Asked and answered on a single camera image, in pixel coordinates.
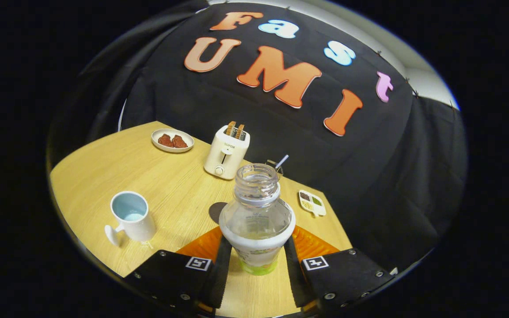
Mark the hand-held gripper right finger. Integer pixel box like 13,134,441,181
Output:
283,225,396,315

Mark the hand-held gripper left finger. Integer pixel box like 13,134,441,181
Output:
124,226,234,315

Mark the dark round coaster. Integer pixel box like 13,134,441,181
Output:
209,202,228,225

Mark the clear plastic juice bottle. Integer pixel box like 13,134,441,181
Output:
218,163,296,276

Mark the white cup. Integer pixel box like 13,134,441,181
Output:
104,191,157,247

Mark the white divided bean dish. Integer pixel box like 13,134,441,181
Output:
298,190,327,218

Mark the wooden table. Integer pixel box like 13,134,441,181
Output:
49,121,353,318

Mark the cream toaster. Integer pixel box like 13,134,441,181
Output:
204,125,251,180

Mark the black backdrop cloth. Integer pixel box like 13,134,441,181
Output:
47,0,467,283

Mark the white round plate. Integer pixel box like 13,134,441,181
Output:
151,129,195,153

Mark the wire mesh basket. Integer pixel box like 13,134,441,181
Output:
265,160,284,178

